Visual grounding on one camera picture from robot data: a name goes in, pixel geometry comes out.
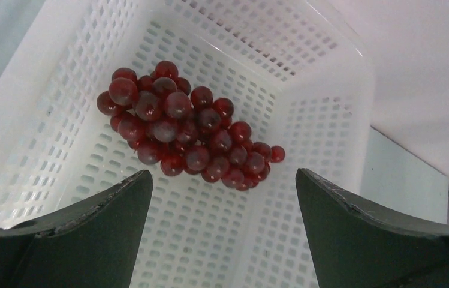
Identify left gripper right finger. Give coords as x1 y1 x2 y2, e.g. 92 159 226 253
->
296 169 449 287

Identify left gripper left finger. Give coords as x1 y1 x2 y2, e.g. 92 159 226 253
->
0 170 153 287

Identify red fake grape bunch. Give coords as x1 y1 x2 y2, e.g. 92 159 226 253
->
96 61 286 191

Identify white perforated plastic basket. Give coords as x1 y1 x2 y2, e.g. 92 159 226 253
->
0 1 374 287

